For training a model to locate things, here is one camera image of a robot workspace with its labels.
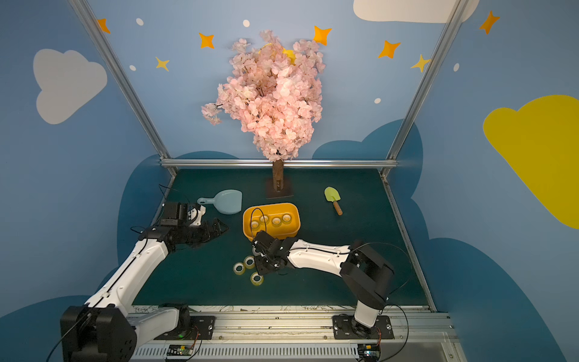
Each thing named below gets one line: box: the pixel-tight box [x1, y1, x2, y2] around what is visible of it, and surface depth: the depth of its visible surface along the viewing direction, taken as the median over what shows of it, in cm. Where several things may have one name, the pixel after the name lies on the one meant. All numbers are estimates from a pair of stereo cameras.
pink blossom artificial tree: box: [202, 30, 326, 193], surface depth 74 cm
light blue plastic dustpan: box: [196, 189, 243, 215], surface depth 113 cm
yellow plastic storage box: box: [242, 202, 301, 241], surface depth 103 cm
